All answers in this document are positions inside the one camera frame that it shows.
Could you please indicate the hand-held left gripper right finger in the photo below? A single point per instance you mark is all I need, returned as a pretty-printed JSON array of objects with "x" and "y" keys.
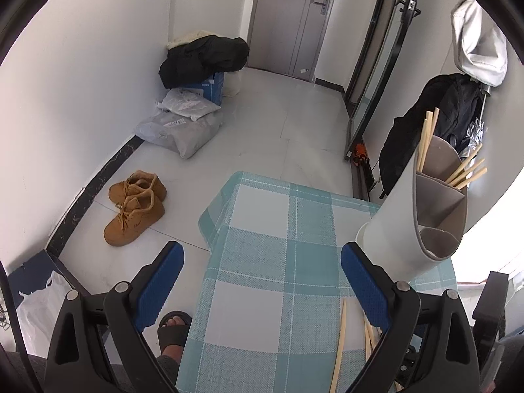
[{"x": 364, "y": 286}]

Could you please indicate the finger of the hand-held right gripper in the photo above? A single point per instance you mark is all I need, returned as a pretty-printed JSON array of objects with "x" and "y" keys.
[{"x": 493, "y": 299}]

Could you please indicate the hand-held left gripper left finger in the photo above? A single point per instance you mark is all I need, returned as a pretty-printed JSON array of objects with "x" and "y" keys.
[{"x": 159, "y": 286}]

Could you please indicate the grey white utensil holder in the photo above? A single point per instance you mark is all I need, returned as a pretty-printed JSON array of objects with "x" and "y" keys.
[{"x": 401, "y": 221}]

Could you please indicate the person's foot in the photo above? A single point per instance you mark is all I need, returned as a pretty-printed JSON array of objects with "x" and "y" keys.
[{"x": 174, "y": 320}]

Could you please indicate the black slipper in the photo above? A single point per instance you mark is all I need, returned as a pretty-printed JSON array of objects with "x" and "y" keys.
[{"x": 176, "y": 333}]

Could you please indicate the bright window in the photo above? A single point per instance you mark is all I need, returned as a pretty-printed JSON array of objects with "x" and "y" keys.
[{"x": 499, "y": 233}]

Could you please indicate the tan suede boot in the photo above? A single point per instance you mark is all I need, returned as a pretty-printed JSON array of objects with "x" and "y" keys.
[
  {"x": 133, "y": 219},
  {"x": 141, "y": 184}
]

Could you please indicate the grey trouser leg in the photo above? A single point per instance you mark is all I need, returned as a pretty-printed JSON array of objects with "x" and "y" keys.
[{"x": 167, "y": 374}]

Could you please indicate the teal checked tablecloth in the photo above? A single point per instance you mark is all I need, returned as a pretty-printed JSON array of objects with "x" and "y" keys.
[{"x": 266, "y": 254}]

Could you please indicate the white plastic bag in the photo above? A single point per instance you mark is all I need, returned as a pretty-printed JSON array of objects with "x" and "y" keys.
[{"x": 43, "y": 315}]

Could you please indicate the orange tool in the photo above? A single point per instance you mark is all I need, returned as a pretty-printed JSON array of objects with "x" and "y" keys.
[{"x": 359, "y": 154}]

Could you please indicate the grey plastic parcel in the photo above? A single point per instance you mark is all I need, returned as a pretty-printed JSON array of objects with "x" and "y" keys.
[{"x": 180, "y": 133}]

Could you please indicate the silver folded umbrella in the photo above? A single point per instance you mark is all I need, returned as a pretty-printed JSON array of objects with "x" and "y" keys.
[{"x": 475, "y": 135}]

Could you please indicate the white plastic parcel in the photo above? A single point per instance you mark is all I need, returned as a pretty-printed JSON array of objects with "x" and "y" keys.
[{"x": 186, "y": 102}]

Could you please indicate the black hanging coat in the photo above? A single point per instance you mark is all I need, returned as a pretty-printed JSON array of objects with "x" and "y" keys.
[{"x": 446, "y": 106}]

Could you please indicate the blue white cardboard box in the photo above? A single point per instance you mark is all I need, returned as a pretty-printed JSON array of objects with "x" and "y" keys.
[{"x": 211, "y": 86}]

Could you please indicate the white sack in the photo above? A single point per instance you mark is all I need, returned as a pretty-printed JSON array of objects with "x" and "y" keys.
[{"x": 232, "y": 84}]

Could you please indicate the black framed glass door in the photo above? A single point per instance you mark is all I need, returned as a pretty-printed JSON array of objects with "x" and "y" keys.
[{"x": 380, "y": 57}]

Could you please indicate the black jacket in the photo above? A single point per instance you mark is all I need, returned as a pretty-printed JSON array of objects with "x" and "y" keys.
[{"x": 204, "y": 59}]

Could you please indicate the cream cloth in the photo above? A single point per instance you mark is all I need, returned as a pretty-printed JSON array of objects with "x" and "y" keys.
[{"x": 186, "y": 39}]

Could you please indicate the white hanging jacket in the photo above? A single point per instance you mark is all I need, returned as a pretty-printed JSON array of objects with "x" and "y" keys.
[{"x": 479, "y": 45}]

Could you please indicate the grey door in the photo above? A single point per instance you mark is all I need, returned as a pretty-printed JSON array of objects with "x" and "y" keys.
[{"x": 290, "y": 20}]

